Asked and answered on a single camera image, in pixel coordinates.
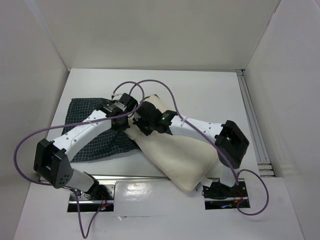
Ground dark plaid pillowcase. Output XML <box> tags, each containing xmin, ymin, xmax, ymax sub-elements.
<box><xmin>65</xmin><ymin>97</ymin><xmax>141</xmax><ymax>163</ymax></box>

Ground cream white pillow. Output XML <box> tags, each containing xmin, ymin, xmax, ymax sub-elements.
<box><xmin>126</xmin><ymin>94</ymin><xmax>218</xmax><ymax>193</ymax></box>

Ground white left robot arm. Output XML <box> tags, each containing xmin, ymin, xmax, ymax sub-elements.
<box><xmin>33</xmin><ymin>93</ymin><xmax>138</xmax><ymax>200</ymax></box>

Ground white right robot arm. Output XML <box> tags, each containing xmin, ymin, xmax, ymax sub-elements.
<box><xmin>132</xmin><ymin>101</ymin><xmax>250</xmax><ymax>196</ymax></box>

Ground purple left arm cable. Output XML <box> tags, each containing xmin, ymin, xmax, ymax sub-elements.
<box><xmin>13</xmin><ymin>81</ymin><xmax>146</xmax><ymax>240</ymax></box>

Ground aluminium front rail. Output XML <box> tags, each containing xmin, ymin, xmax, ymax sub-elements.
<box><xmin>37</xmin><ymin>174</ymin><xmax>221</xmax><ymax>182</ymax></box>

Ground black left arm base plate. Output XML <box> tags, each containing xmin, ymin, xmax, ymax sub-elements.
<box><xmin>66</xmin><ymin>183</ymin><xmax>116</xmax><ymax>213</ymax></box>

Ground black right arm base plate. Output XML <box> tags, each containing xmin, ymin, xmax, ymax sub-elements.
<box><xmin>201</xmin><ymin>180</ymin><xmax>251</xmax><ymax>210</ymax></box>

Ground aluminium side rail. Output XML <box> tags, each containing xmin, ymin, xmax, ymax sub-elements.
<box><xmin>236</xmin><ymin>69</ymin><xmax>276</xmax><ymax>178</ymax></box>

